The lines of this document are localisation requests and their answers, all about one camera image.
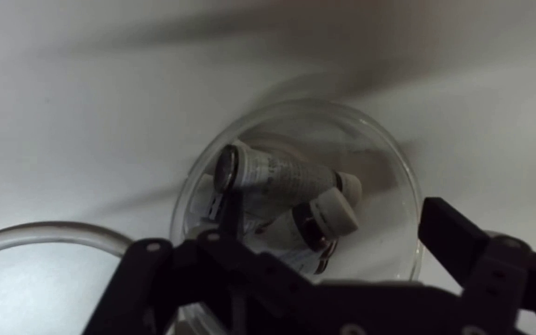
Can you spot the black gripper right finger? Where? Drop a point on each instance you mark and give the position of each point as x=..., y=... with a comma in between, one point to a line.
x=510, y=286

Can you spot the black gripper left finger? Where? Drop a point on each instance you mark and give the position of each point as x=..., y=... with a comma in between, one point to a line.
x=187, y=286

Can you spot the clear plastic round container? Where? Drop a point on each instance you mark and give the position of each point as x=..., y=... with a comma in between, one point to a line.
x=380, y=150

